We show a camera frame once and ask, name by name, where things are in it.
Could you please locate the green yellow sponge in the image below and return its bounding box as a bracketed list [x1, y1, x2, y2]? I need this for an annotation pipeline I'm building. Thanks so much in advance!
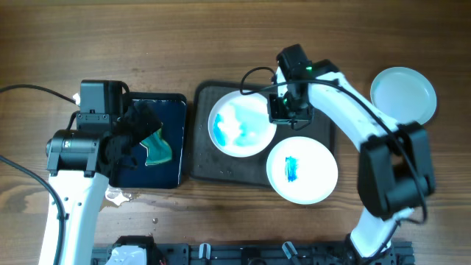
[140, 129, 172, 166]

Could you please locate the white plate with blue water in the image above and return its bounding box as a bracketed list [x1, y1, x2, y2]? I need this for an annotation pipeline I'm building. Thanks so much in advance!
[370, 67, 437, 124]

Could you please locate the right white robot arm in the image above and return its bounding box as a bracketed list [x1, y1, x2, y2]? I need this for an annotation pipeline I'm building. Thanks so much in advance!
[270, 66, 436, 263]

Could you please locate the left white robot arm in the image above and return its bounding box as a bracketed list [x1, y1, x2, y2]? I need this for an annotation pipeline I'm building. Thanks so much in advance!
[39, 101, 161, 264]

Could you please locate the dark blue water tray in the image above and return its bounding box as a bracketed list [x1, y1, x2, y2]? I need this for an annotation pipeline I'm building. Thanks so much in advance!
[110, 92, 187, 189]

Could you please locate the dark grey serving tray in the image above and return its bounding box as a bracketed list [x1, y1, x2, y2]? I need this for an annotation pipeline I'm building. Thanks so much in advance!
[184, 80, 336, 188]

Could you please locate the white plate with blue stain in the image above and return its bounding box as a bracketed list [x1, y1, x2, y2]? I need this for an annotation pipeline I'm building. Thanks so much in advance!
[266, 136, 339, 205]

